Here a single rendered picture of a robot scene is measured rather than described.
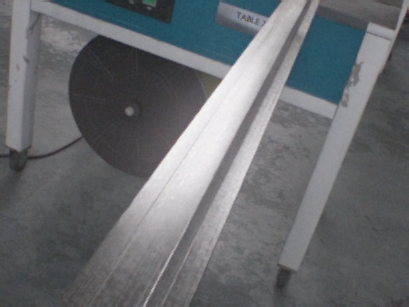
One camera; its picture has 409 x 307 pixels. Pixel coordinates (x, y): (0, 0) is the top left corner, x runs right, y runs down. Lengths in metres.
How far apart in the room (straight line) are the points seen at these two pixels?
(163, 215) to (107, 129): 1.30
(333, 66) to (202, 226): 0.84
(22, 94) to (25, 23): 0.20
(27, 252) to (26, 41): 0.54
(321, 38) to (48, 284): 0.83
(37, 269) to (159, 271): 1.10
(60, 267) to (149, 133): 0.46
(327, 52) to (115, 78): 0.65
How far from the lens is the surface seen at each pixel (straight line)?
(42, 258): 1.42
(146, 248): 0.31
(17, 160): 1.67
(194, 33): 1.24
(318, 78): 1.18
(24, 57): 1.50
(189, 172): 0.38
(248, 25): 1.19
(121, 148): 1.64
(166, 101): 1.51
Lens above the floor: 0.96
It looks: 29 degrees down
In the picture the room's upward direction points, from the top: 15 degrees clockwise
